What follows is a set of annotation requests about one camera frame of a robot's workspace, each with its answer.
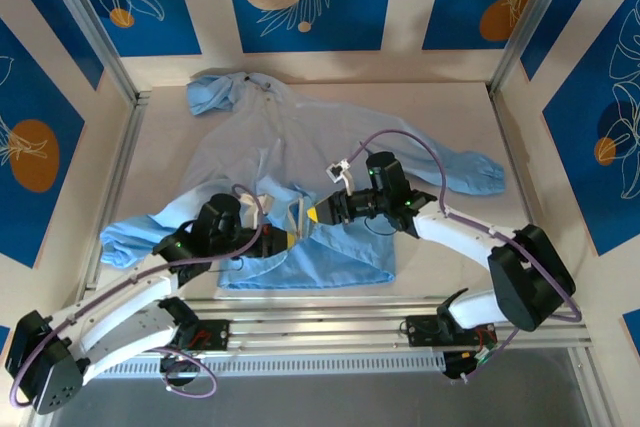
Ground aluminium mounting rail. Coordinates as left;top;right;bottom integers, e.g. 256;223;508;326
149;296;587;354

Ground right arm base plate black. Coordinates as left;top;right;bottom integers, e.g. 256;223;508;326
403;314;497;349

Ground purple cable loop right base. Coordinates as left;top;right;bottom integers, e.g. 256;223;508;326
451;325;522;386

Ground light blue zip jacket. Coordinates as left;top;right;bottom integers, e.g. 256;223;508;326
98;71;506;293

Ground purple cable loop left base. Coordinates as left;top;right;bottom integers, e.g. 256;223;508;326
149;345;219;399

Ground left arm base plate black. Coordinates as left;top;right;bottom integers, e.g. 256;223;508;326
164;319;231;354

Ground aluminium side rail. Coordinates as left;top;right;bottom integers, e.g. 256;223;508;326
82;96;149;298

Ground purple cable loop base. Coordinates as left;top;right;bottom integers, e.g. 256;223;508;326
451;325;522;386
149;345;219;399

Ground aluminium frame post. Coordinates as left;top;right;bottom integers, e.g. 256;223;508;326
488;0;577;96
33;0;152;104

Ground white slotted cable duct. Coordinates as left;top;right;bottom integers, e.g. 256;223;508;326
94;351;447;380

